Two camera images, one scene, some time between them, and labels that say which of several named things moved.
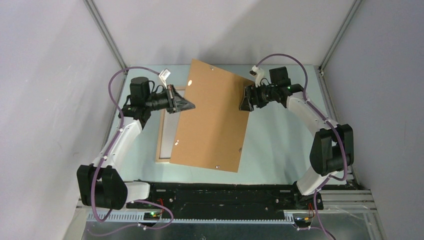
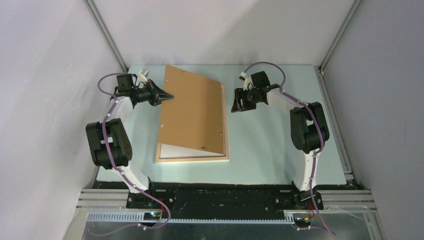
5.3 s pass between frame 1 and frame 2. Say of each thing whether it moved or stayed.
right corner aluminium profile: stayed
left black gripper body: moved
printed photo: moved
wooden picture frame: moved
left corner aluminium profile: stayed
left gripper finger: moved
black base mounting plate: stayed
